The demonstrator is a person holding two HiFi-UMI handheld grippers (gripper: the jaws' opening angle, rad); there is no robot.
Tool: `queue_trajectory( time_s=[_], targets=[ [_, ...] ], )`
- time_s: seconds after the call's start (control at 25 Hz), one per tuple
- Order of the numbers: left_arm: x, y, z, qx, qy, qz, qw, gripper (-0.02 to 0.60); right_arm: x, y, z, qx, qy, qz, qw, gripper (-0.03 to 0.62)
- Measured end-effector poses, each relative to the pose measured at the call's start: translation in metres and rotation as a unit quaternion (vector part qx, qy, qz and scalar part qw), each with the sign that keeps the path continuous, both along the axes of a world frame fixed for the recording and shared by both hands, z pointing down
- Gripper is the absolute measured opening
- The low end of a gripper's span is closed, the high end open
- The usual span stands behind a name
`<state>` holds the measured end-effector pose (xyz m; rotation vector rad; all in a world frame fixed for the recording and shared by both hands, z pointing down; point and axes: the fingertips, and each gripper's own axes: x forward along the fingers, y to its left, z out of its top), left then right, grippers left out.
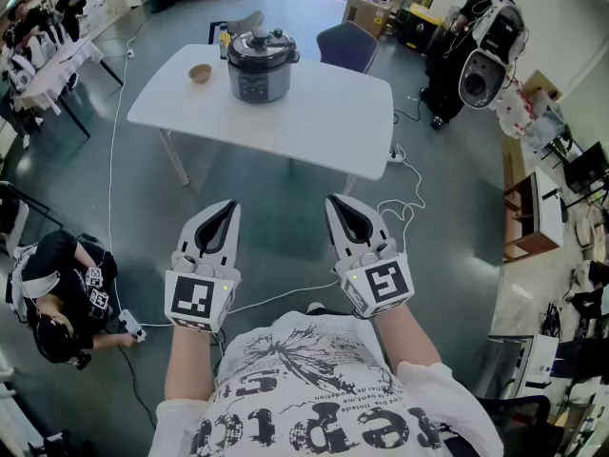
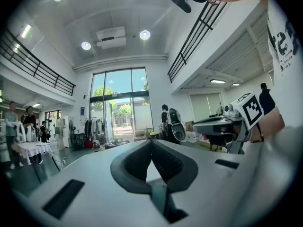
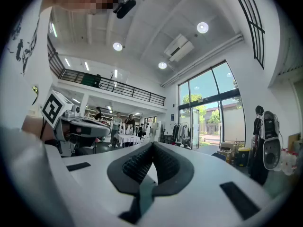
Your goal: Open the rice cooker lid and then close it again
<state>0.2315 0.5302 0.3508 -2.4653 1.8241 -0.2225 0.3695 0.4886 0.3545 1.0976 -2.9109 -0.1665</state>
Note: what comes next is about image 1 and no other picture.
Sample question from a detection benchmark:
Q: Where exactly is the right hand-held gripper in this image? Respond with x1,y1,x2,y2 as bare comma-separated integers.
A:
324,192,416,322

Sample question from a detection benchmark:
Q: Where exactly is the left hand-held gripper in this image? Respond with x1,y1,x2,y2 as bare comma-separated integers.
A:
164,200,243,335

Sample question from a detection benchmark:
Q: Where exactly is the black silver pressure cooker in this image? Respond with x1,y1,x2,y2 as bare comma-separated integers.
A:
226,48,293,105

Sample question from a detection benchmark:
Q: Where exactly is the person's left forearm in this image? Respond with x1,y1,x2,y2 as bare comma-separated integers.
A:
164,324,221,405

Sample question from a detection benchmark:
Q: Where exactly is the person's right forearm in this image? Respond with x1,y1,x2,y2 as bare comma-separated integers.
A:
368,302,442,369

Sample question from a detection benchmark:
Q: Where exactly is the black bin yellow lid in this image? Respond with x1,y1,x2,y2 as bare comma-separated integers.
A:
403,2,444,52

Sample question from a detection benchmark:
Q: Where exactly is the wooden bowl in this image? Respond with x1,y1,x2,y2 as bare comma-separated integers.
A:
187,63,213,86

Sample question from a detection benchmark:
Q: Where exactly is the white printed t-shirt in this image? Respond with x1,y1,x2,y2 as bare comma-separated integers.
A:
151,310,505,457

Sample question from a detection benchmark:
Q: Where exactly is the dark blue chair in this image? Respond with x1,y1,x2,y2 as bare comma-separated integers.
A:
316,20,380,75

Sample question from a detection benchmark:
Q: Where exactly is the wooden cabinet white top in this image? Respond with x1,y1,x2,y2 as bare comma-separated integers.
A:
502,168,565,264

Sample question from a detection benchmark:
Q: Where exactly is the cardboard box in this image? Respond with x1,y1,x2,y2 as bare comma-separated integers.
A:
342,0,397,38

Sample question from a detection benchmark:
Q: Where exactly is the beige chair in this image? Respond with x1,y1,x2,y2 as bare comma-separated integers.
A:
225,10,265,35

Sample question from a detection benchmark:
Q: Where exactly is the table with white cloth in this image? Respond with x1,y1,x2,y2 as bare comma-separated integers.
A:
12,37,126,140

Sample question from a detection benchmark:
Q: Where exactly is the black monitor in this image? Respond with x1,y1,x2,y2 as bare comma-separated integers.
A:
563,141,609,195

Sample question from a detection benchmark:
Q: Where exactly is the black office chair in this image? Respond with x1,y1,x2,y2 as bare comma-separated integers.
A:
475,394,554,457

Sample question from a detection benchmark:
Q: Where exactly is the long white cable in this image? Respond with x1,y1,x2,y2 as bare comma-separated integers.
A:
107,16,342,328

